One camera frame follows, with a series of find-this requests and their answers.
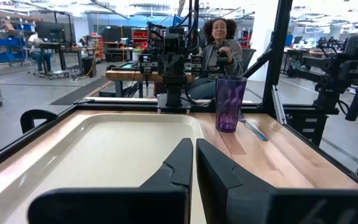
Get iridescent blue metal fork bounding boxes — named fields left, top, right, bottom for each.
left=238, top=112, right=269, bottom=142

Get black table edge frame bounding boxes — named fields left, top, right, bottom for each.
left=0, top=101, right=358, bottom=190

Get wooden workbench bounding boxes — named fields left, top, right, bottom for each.
left=104, top=68, right=195, bottom=99

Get shelf with blue bins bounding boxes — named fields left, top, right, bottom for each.
left=0, top=12, right=37, bottom=66

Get black drawer cabinet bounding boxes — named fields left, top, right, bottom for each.
left=286, top=107, right=329, bottom=147

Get black trash bin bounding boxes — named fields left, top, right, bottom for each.
left=81, top=55, right=98, bottom=78

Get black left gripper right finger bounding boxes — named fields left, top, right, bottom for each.
left=196, top=138, right=358, bottom=224

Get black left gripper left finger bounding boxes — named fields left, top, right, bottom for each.
left=27, top=138, right=195, bottom=224

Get black floor mat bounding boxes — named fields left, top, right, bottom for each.
left=50, top=76, right=110, bottom=106

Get red storage bins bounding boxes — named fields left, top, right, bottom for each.
left=131, top=27, right=149, bottom=47

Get black chair back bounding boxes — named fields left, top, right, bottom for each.
left=19, top=109, right=58, bottom=134

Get silver aluminium rail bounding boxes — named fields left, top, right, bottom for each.
left=271, top=85, right=288, bottom=125

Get purple faceted plastic cup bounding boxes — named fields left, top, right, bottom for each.
left=214, top=75, right=248, bottom=134

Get black frame post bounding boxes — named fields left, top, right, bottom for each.
left=242, top=0, right=294, bottom=114

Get cream plastic tray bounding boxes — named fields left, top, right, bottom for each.
left=0, top=113, right=205, bottom=224

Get black desk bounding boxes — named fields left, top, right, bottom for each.
left=39, top=42, right=84, bottom=78

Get person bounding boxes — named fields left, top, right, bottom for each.
left=186, top=17, right=245, bottom=100
left=27, top=30, right=53, bottom=74

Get black computer monitor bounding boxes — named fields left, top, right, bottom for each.
left=35, top=21, right=67, bottom=43

